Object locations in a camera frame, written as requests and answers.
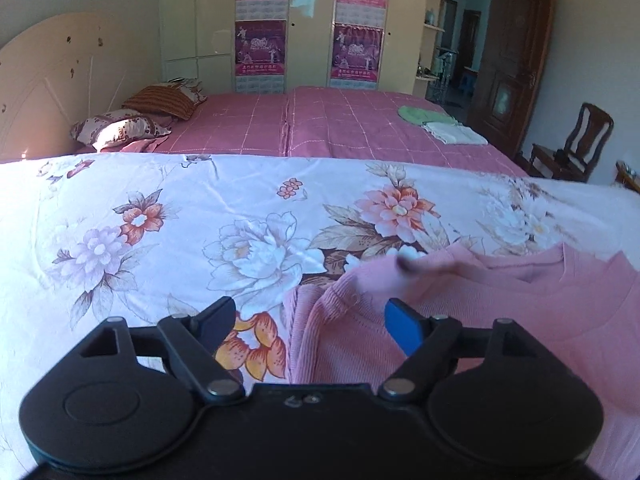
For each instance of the wooden cabinet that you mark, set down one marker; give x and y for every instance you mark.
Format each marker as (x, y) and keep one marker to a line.
(628, 180)

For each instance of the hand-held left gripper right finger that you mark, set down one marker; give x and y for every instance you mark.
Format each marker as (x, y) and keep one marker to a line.
(404, 325)

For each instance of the floral pillow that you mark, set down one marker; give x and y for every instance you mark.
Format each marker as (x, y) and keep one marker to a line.
(120, 131)

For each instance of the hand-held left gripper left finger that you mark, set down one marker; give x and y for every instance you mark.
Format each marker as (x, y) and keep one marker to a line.
(215, 321)

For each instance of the green folded cloth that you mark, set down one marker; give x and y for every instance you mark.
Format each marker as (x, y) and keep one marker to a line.
(420, 114)

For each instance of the cream corner shelves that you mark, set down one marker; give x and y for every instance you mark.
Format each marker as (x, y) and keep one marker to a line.
(432, 40)

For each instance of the dark wooden door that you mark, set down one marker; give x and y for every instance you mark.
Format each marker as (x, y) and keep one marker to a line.
(510, 60)

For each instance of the pink sweater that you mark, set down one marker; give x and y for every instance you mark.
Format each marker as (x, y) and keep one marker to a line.
(500, 310)

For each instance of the white folded cloth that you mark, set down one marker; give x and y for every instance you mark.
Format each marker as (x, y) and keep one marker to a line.
(455, 133)

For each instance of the cream wardrobe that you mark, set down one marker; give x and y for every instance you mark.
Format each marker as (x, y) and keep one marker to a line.
(311, 35)

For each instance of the pink checked bed cover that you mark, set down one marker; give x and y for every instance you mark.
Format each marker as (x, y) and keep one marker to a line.
(350, 125)

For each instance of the metal stair railing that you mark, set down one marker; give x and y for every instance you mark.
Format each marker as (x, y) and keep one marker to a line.
(445, 75)

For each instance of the blue plastic stool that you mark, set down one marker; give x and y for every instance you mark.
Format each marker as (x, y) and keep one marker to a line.
(468, 80)

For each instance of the brown striped pillow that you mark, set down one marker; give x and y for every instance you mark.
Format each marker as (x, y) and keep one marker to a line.
(165, 101)

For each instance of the cream headboard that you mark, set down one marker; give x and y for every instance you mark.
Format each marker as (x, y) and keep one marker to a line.
(45, 85)

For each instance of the pale blue jar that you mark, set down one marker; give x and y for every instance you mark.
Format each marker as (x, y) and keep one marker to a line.
(430, 16)

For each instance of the dark wooden chair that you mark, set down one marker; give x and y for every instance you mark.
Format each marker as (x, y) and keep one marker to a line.
(596, 130)

